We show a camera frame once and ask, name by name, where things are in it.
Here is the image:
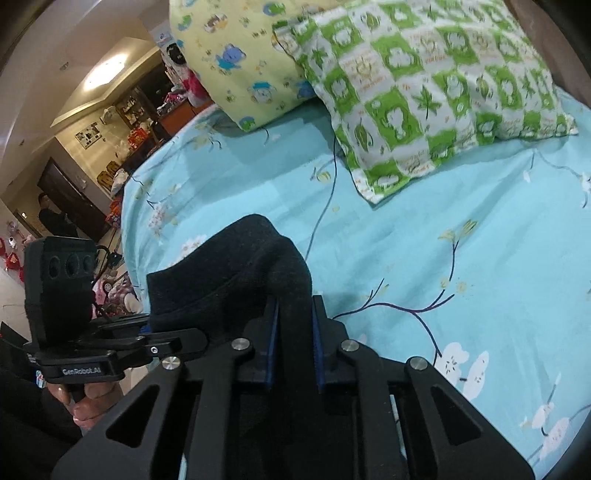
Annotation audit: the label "person standing in background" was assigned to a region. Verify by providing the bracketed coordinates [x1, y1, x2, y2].
[38, 193, 78, 238]

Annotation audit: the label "person's left hand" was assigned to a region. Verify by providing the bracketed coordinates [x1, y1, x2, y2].
[46, 382, 123, 432]

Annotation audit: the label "pink plaid-heart quilt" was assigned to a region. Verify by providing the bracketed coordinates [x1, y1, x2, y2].
[505, 1, 590, 106]

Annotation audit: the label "light blue floral bedsheet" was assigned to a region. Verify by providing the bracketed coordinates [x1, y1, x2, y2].
[122, 93, 590, 478]

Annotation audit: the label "green white checkered pillow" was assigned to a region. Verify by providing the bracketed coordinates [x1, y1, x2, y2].
[273, 1, 577, 204]

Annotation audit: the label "black pants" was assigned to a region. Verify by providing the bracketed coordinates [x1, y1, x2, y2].
[145, 213, 314, 351]

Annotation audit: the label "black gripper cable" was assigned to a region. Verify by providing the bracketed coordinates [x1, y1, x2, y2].
[91, 246, 123, 324]

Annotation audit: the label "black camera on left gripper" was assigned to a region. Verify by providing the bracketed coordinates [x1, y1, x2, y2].
[24, 236, 96, 349]

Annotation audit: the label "yellow cartoon print pillow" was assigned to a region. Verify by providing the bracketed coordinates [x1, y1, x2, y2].
[169, 0, 339, 132]

